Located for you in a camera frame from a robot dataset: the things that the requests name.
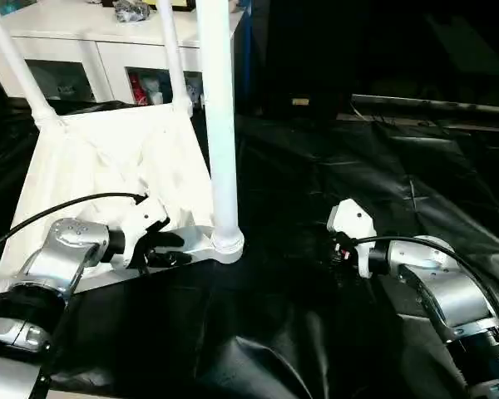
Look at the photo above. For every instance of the white sideboard with glass doors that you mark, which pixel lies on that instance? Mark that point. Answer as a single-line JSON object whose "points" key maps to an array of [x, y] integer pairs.
{"points": [[91, 41]]}

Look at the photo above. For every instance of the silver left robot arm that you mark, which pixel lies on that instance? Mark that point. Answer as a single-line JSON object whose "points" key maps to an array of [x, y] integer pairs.
{"points": [[41, 291]]}

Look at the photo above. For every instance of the white plastic table top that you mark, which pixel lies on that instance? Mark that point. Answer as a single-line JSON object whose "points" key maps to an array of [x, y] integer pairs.
{"points": [[108, 166]]}

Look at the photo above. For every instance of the black work mat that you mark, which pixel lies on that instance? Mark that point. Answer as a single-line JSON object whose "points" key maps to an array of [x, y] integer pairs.
{"points": [[358, 166]]}

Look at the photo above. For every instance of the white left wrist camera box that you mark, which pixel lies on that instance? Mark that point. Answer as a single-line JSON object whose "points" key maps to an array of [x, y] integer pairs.
{"points": [[141, 220]]}

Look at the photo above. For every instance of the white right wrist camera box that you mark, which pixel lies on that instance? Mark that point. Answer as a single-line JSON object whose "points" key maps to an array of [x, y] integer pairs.
{"points": [[353, 224]]}

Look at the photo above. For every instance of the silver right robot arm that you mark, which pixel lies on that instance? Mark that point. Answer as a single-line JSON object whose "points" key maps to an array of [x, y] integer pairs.
{"points": [[449, 291]]}

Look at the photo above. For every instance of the small yellow tag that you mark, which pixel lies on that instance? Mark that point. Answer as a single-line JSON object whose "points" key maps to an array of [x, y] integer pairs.
{"points": [[300, 101]]}

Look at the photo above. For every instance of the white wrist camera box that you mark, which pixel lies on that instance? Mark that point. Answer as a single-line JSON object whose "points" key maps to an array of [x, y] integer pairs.
{"points": [[141, 220], [353, 224]]}

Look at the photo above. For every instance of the clear glass ornament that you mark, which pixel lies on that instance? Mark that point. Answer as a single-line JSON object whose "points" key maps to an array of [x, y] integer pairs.
{"points": [[133, 10]]}

